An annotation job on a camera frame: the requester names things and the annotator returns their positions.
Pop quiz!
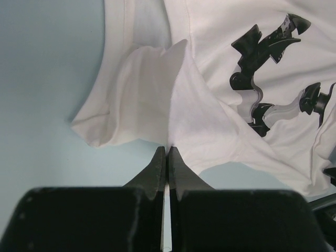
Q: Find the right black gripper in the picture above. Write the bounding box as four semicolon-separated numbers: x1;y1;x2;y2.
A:
309;166;336;242

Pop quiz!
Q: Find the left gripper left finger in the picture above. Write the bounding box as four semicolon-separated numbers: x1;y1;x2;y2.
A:
1;147;166;251

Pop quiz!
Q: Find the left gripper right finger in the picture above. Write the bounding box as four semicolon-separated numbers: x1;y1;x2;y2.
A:
168;147;335;251

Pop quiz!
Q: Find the white printed t shirt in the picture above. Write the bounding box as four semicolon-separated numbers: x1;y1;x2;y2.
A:
71;1;335;196

